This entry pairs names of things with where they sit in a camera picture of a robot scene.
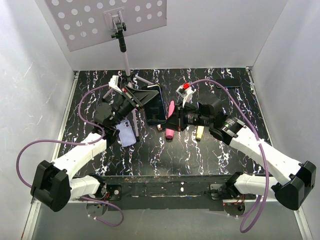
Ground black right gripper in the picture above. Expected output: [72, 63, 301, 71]
[160, 101, 211, 131]

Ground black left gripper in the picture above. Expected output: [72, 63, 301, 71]
[110, 85, 160, 128]

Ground lilac phone case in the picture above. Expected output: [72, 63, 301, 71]
[116, 119, 136, 148]

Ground teal smartphone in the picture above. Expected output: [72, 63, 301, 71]
[215, 78, 241, 88]

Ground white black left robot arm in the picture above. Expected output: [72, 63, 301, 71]
[30, 85, 159, 212]

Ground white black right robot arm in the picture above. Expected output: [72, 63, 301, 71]
[164, 93, 317, 211]

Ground pink marker pen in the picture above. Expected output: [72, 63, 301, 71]
[165, 100, 175, 140]

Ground yellow marker pen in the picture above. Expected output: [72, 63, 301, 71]
[196, 126, 204, 141]

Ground lilac tripod stand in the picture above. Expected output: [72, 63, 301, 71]
[94, 11, 144, 144]

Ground perforated calibration board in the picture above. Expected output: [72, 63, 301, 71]
[36, 0, 168, 52]

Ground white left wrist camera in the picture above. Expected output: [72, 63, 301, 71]
[108, 75, 122, 94]

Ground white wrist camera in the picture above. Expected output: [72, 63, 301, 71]
[108, 75, 122, 94]
[176, 83, 196, 108]

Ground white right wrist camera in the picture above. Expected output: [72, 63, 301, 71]
[176, 83, 196, 108]

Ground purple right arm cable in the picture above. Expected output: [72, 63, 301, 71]
[189, 79, 270, 234]

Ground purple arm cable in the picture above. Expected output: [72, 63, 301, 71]
[16, 83, 125, 228]
[189, 79, 270, 234]

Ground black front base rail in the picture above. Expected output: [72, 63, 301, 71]
[63, 174, 271, 211]

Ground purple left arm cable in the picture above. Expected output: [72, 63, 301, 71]
[16, 83, 125, 228]

